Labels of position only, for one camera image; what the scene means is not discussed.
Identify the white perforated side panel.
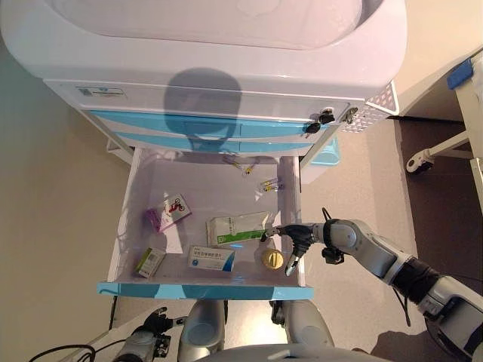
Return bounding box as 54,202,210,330
341,80,400,133

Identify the cart logo label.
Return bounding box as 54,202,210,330
75,85,126,99

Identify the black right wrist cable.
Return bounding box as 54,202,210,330
320,206,337,227

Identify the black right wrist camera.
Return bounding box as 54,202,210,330
320,247,345,265

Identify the blue white medicine box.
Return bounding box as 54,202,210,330
186,244,237,273

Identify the black floor cable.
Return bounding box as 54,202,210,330
33,333,133,362

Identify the clear vial packet yellow cap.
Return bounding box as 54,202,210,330
222,152,262,177

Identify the bed caster wheel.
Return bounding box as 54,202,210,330
406,153,432,175

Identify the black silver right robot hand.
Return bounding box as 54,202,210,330
260,223,317,278

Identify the small green medicine box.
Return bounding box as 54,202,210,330
133,247,168,279

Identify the blue bed clip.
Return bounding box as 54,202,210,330
447,58,475,91

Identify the green white medicine pack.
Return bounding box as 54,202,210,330
205,210,275,249

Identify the white medical cart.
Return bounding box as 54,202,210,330
0,0,409,189

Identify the clear ampoules yellow label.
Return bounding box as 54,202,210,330
259,179,285,194

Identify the light blue side bin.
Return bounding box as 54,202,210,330
308,137,340,166

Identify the small purple box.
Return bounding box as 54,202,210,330
142,207,162,232

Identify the white card red print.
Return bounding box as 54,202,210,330
158,193,192,232

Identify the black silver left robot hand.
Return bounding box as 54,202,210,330
141,305,175,335

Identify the glass jar gold lid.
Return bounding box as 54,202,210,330
260,248,285,272

